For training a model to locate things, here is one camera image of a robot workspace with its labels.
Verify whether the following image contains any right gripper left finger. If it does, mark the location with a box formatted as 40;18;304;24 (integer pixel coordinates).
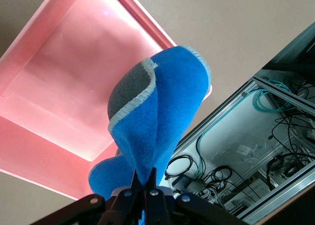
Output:
31;169;145;225

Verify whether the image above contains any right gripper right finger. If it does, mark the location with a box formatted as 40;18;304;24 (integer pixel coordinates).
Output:
144;167;247;225

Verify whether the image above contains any blue and grey cloth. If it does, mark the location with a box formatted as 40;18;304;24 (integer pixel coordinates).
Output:
88;45;212;204

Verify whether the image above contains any white sticker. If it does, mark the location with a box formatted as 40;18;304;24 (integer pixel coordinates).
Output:
235;144;252;157

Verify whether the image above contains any pink plastic bin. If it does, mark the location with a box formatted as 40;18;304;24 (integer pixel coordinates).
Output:
0;0;213;201

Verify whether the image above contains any black panel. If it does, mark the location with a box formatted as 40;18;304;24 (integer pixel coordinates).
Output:
261;22;315;73

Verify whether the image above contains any aluminium profile frame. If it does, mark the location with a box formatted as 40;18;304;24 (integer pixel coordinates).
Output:
169;20;315;225

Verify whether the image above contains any teal cable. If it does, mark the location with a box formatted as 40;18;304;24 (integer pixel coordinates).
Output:
196;79;299;182

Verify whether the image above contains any black cable tangle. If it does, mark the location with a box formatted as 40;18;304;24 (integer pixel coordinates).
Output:
267;74;315;193

